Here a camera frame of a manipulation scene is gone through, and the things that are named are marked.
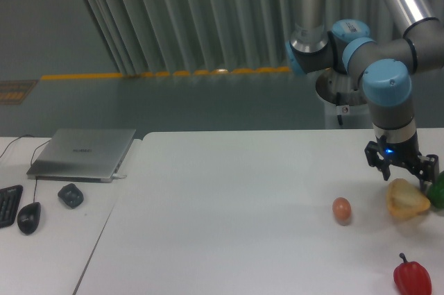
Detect black computer mouse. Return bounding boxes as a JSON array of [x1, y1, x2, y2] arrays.
[[17, 202, 41, 235]]

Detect green bell pepper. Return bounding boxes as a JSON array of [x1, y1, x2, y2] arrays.
[[427, 171, 444, 210]]

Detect white usb dongle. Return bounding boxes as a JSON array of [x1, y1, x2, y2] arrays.
[[112, 174, 127, 180]]

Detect silver closed laptop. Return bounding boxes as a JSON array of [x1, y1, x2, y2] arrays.
[[27, 128, 135, 183]]

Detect black keyboard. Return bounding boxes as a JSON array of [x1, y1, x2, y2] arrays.
[[0, 185, 23, 228]]

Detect black thin cable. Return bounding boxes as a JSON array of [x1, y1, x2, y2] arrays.
[[0, 134, 36, 159]]

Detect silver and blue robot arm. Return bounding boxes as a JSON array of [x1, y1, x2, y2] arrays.
[[286, 0, 443, 192]]

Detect brown egg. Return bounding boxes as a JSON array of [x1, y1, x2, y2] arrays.
[[332, 197, 352, 225]]

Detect small black controller device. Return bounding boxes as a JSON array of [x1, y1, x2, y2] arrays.
[[58, 183, 84, 209]]

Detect red bell pepper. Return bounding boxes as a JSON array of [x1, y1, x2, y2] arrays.
[[393, 253, 432, 295]]

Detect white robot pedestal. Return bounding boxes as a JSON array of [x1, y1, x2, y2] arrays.
[[315, 69, 372, 129]]

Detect black mouse cable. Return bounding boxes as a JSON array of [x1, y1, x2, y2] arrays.
[[29, 138, 51, 203]]

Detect grey pleated curtain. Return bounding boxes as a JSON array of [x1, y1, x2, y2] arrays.
[[65, 0, 444, 76]]

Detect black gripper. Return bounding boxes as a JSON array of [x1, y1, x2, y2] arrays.
[[364, 134, 438, 194]]

